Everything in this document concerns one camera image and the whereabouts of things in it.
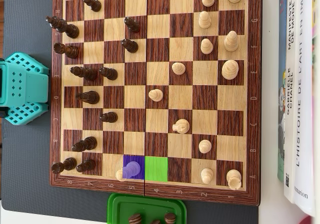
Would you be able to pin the dark wooden pawn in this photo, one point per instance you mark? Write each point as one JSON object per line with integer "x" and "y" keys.
{"x": 110, "y": 117}
{"x": 130, "y": 46}
{"x": 110, "y": 73}
{"x": 86, "y": 166}
{"x": 93, "y": 4}
{"x": 132, "y": 25}
{"x": 170, "y": 218}

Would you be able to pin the light wooden king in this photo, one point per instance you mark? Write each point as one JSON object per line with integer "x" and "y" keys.
{"x": 230, "y": 70}

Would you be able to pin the dark wooden knight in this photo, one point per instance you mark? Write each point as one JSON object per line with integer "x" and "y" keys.
{"x": 90, "y": 97}
{"x": 156, "y": 222}

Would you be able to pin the dark wooden rook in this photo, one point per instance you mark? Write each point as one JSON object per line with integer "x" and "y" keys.
{"x": 67, "y": 50}
{"x": 65, "y": 165}

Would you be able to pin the dark wooden bishop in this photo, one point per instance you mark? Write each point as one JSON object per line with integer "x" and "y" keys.
{"x": 86, "y": 143}
{"x": 135, "y": 219}

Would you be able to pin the green plastic tray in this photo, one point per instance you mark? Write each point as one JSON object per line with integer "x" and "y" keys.
{"x": 120, "y": 209}

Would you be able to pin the light wooden bishop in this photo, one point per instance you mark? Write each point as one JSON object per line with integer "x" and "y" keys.
{"x": 231, "y": 42}
{"x": 131, "y": 170}

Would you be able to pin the pink red object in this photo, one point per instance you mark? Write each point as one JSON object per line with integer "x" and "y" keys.
{"x": 307, "y": 220}

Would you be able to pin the dark grey table mat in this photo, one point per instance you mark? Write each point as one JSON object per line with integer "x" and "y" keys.
{"x": 25, "y": 159}

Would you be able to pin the wooden chess board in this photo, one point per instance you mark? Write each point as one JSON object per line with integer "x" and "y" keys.
{"x": 160, "y": 58}

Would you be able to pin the illustrated blue-edged book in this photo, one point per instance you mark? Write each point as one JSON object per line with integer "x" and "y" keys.
{"x": 282, "y": 96}

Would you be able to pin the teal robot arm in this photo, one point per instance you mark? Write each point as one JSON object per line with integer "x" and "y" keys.
{"x": 30, "y": 88}

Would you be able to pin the dark wooden king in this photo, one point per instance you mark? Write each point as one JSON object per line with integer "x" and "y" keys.
{"x": 67, "y": 28}

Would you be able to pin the dark wooden queen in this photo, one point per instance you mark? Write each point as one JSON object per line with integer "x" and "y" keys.
{"x": 87, "y": 73}

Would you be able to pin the light wooden knight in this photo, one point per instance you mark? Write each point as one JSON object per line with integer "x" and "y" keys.
{"x": 182, "y": 126}

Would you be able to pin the white Gabrielle Chanel book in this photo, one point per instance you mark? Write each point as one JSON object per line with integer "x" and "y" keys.
{"x": 291, "y": 133}

